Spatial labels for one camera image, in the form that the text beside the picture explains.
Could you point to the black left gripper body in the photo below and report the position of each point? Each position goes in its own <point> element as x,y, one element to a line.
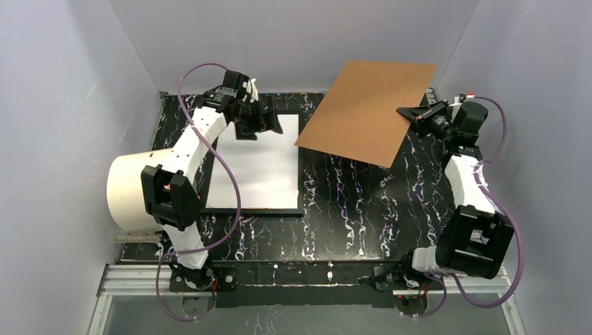
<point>258,117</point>

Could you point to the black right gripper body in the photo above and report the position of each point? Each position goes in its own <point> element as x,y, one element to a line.
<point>426,114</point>

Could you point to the sunflower photo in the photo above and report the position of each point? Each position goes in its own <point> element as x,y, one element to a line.
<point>266,169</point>

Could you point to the brown backing board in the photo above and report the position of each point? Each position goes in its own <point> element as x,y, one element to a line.
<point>358,118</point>

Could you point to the black picture frame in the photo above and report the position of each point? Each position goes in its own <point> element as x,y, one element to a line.
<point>217,194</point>

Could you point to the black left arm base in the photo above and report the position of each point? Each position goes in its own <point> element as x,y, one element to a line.
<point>207,279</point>

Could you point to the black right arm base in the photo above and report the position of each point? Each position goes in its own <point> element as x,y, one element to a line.
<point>398,275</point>

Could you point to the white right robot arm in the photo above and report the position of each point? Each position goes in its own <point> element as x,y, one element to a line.
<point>475,239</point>

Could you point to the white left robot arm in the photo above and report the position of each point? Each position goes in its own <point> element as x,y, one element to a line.
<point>169,189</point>

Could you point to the white cylinder orange lid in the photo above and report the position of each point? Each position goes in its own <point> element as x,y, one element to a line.
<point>124,191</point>

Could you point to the wooden ruler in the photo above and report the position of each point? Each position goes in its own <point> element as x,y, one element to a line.
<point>137,239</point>

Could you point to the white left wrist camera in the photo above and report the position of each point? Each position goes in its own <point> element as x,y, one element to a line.
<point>251,91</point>

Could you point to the aluminium rail frame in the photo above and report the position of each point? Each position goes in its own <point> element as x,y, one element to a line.
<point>132,301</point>

